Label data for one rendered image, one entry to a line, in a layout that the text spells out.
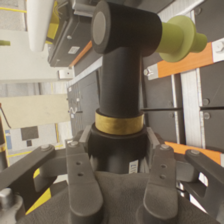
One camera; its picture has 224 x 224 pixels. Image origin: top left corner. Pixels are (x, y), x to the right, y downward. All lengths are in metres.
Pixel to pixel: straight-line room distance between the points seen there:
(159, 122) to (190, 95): 0.08
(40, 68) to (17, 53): 0.62
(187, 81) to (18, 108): 4.37
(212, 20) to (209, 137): 0.15
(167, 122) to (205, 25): 0.16
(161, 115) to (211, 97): 0.10
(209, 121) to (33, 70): 4.44
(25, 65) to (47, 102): 1.05
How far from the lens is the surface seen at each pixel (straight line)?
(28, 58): 4.64
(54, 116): 4.55
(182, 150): 0.29
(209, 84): 0.25
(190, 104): 0.28
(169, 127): 0.30
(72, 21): 0.44
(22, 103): 4.52
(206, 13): 0.27
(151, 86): 0.32
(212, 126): 0.25
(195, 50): 0.18
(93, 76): 0.53
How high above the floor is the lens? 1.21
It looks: 28 degrees down
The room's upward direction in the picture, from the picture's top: 97 degrees counter-clockwise
